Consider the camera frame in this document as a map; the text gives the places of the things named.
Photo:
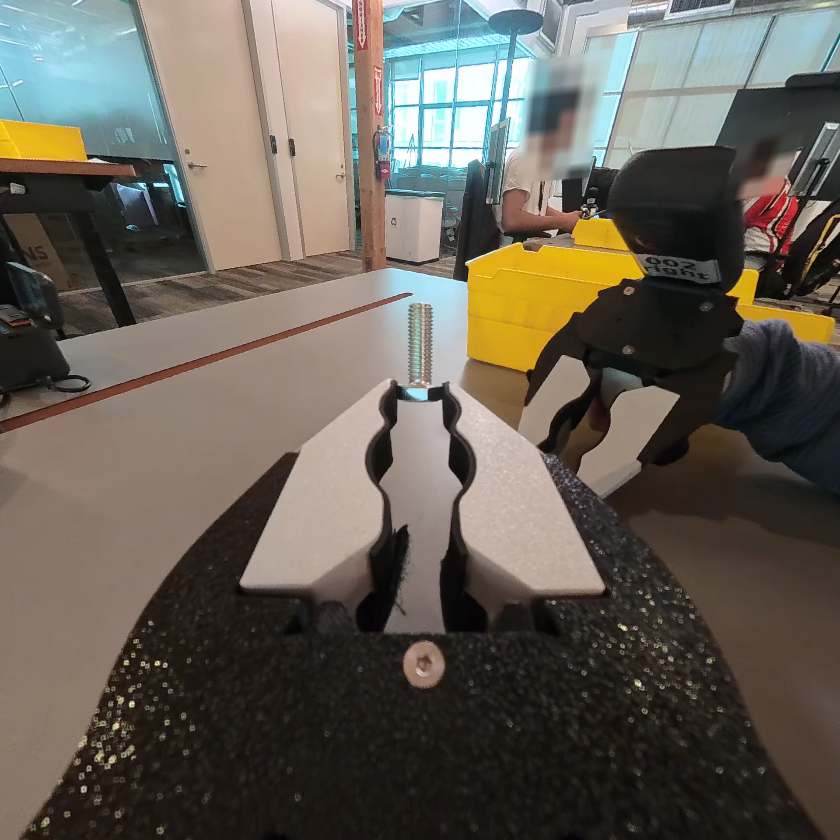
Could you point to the black and yellow backpack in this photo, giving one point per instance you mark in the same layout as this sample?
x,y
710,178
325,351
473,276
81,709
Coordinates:
x,y
814,262

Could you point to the black partition panel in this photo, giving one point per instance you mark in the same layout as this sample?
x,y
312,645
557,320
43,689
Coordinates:
x,y
754,111

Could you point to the yellow plastic bin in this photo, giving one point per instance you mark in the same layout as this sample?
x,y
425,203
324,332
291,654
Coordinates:
x,y
39,141
594,235
512,308
814,325

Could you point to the black floor lamp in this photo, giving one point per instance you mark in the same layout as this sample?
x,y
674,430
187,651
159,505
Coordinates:
x,y
515,19

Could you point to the grey monitor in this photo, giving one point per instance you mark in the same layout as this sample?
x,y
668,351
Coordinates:
x,y
817,157

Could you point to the wooden desk with black legs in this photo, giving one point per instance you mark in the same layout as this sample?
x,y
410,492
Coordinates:
x,y
59,169

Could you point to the black monitor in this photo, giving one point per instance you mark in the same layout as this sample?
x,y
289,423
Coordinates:
x,y
499,164

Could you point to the cardboard box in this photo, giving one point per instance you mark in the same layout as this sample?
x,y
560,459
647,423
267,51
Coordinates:
x,y
39,249

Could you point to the red sign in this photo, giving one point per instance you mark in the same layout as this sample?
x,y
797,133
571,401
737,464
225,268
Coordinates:
x,y
379,92
361,26

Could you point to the person's right forearm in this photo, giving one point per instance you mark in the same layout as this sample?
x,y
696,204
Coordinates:
x,y
781,400

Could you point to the silver bolt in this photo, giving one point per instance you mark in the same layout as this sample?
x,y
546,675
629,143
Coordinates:
x,y
420,341

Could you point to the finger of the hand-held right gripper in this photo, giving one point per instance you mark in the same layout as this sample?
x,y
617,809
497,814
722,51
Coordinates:
x,y
544,407
630,433

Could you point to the red fire extinguisher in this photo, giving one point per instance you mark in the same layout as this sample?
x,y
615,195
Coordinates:
x,y
382,161

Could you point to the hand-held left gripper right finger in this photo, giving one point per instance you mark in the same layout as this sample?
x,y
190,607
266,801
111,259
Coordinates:
x,y
525,518

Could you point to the wooden post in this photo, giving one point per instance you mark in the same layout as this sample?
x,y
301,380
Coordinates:
x,y
369,210

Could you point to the black and blue tool bag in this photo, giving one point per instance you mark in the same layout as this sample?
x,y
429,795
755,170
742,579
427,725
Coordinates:
x,y
26,341

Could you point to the white door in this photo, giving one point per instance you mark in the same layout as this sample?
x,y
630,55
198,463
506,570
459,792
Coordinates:
x,y
315,131
216,131

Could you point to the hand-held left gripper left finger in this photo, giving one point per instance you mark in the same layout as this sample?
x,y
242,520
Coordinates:
x,y
315,518

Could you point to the black office chair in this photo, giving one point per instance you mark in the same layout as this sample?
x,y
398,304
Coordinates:
x,y
476,223

